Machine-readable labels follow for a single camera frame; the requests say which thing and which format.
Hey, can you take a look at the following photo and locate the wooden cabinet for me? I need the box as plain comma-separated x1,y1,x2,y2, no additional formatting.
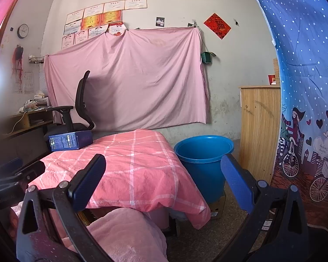
238,85,281,184

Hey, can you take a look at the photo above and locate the blue plastic bucket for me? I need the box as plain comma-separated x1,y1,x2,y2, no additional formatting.
173,135,235,204

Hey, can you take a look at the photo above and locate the pink checked bedcover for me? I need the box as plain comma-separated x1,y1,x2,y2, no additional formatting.
29,129,211,230

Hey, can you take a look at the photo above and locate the black office chair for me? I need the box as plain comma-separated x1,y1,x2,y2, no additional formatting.
45,70,96,134

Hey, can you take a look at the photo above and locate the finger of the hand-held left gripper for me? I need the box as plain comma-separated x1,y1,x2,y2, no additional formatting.
0,157,21,175
15,160,45,183

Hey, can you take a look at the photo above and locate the stack of books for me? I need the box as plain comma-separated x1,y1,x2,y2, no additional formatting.
19,98,49,113

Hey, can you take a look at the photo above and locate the wooden desk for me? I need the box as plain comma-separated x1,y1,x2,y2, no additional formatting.
3,110,55,140

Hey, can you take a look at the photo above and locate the round wall clock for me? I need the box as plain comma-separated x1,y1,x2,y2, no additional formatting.
17,24,29,39

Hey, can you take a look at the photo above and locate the wall calendar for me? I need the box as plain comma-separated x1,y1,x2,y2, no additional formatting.
15,71,34,95

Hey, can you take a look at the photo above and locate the blue cardboard box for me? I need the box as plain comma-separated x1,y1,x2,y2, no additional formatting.
49,131,93,152

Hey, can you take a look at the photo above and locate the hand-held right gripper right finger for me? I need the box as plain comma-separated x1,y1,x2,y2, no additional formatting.
213,153,309,262

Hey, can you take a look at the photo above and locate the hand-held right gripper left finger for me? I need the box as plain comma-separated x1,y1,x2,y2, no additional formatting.
16,153,112,262

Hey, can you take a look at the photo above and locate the red paper wall decoration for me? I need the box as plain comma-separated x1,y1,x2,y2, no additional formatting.
204,13,232,40

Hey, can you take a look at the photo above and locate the pink fluffy towel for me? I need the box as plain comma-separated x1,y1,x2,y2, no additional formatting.
11,206,167,262

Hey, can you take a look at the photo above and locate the pink wall sheet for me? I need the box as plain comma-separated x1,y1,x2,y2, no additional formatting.
44,27,210,131

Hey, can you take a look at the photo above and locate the brown cardboard box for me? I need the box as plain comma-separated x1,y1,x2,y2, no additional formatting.
208,191,227,220

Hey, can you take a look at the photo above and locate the green wall holder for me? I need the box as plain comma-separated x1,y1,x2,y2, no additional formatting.
201,51,216,64

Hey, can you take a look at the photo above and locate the blue printed curtain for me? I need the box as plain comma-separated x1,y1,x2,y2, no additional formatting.
243,0,328,232

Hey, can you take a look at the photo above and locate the red window curtain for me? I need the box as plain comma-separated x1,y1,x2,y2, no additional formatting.
0,0,33,58

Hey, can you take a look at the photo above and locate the tan slatted container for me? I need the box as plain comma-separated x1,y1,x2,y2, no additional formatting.
273,58,281,85

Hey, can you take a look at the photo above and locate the white cable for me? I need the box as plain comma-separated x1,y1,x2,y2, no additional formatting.
5,113,26,134

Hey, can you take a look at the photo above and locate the red tassel ornament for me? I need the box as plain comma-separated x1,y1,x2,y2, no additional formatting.
11,45,24,77

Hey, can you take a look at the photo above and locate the group of wall certificates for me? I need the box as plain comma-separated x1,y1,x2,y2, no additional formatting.
61,0,148,50

